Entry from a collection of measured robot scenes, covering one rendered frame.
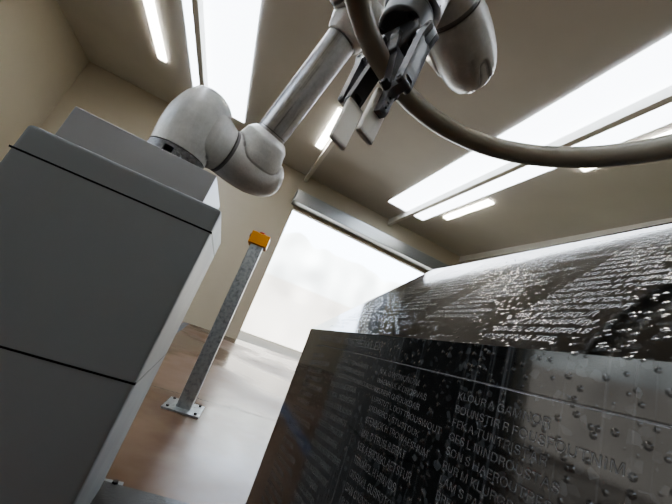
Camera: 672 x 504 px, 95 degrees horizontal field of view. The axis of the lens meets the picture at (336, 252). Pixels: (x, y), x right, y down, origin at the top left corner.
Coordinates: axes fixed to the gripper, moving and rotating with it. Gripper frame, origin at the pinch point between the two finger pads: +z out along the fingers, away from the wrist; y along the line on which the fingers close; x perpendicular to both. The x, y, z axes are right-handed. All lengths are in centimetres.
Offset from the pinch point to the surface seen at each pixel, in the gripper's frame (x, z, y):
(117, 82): -50, -245, -759
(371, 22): -6.3, -9.2, 2.4
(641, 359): 1.9, 21.5, 30.0
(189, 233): 1.0, 20.0, -42.3
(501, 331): 8.0, 20.8, 21.4
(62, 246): -16, 33, -50
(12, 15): -175, -187, -629
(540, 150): 20.3, -9.1, 15.9
